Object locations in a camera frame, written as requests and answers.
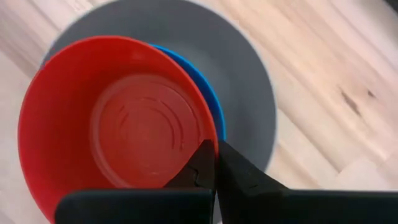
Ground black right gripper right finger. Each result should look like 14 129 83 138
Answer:
216 139 398 224

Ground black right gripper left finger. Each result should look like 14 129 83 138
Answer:
54 139 218 224

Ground blue-purple plastic bowl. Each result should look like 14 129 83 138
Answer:
149 43 228 142

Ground red plastic bowl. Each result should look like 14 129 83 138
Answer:
17 34 220 223

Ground light grey plastic bowl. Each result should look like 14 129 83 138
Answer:
40 0 278 172

